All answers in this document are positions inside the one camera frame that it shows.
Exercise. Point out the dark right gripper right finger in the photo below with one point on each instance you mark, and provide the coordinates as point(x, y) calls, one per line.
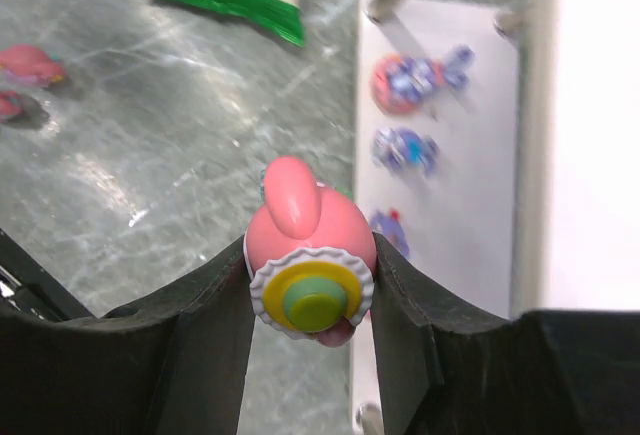
point(447, 367)

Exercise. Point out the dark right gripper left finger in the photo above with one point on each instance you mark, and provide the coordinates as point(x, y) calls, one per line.
point(172, 362)

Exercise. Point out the small purple bunny head toy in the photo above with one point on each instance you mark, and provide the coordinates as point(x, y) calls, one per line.
point(388, 224)

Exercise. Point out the pink cup toy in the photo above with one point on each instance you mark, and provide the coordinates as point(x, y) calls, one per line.
point(310, 255)

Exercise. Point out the purple bunny blue ears toy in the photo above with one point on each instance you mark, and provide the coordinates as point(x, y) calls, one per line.
point(398, 149)

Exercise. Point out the purple bunny pink base toy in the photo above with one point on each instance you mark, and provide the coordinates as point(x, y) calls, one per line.
point(402, 84)

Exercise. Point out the pink striped bunny toy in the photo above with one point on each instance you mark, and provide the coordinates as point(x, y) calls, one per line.
point(11, 105)

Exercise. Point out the white wooden two-tier shelf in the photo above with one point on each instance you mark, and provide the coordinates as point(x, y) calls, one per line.
point(534, 202)

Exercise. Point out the pink bunny flower ring toy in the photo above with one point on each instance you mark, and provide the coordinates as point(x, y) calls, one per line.
point(30, 65)

